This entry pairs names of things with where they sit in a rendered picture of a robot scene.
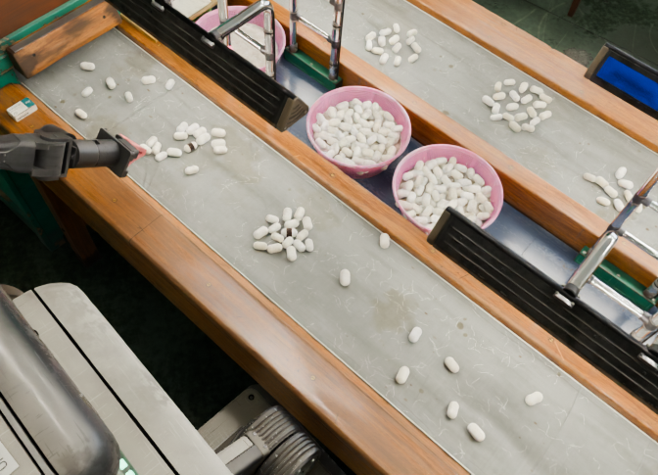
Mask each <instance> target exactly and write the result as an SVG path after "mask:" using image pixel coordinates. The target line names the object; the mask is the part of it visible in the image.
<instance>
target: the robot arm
mask: <svg viewBox="0 0 658 475"><path fill-rule="evenodd" d="M146 152H147V149H145V148H143V147H142V146H140V145H138V144H136V143H135V142H133V141H132V140H130V139H128V138H127V137H125V136H123V135H122V134H117V135H116V136H113V135H112V134H111V133H110V132H109V131H108V130H107V128H100V130H99V133H98V135H97V138H96V139H76V137H75V136H74V135H73V134H71V133H69V132H67V131H65V130H63V129H61V128H59V127H58V126H56V125H54V124H46V125H44V126H42V127H41V128H40V129H34V132H33V133H25V134H18V133H11V134H7V135H0V169H5V170H9V171H13V172H15V173H28V174H29V175H30V176H34V177H35V178H36V179H39V180H42V181H54V180H59V177H67V174H68V169H69V168H83V167H100V166H106V167H107V168H109V169H110V170H111V171H112V172H113V173H114V174H115V175H117V176H118V177H119V178H123V177H126V176H127V173H128V170H127V168H128V167H129V166H130V165H131V164H132V163H133V162H135V161H136V160H138V159H140V158H141V157H143V156H145V154H146Z"/></svg>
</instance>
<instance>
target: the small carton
mask: <svg viewBox="0 0 658 475"><path fill-rule="evenodd" d="M36 110H38V109H37V107H36V105H35V103H33V102H32V101H31V100H30V99H29V98H28V97H25V98H24V99H22V100H20V101H19V102H18V103H16V104H15V105H13V106H12V107H10V108H8V109H7V112H8V114H9V116H11V117H12V118H13V119H14V120H15V121H16V122H18V121H20V120H21V119H24V118H25V117H27V116H28V115H30V114H31V113H33V112H35V111H36Z"/></svg>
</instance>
